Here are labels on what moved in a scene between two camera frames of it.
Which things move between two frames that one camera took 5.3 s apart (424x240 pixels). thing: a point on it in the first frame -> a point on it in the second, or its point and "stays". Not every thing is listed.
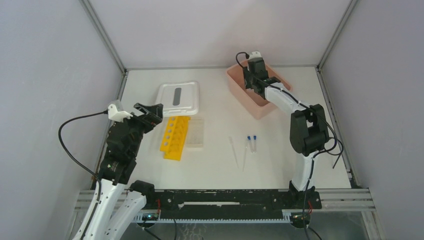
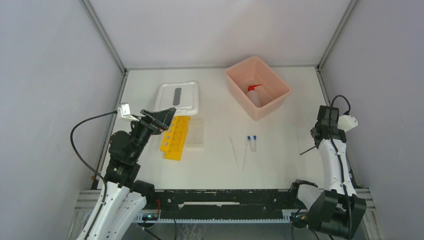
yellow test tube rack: [174, 137] stays
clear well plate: [195, 134] stays
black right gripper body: [250, 79] -> [318, 126]
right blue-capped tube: [255, 138] stays
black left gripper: [149, 120] -> [164, 119]
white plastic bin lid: [181, 99] stays
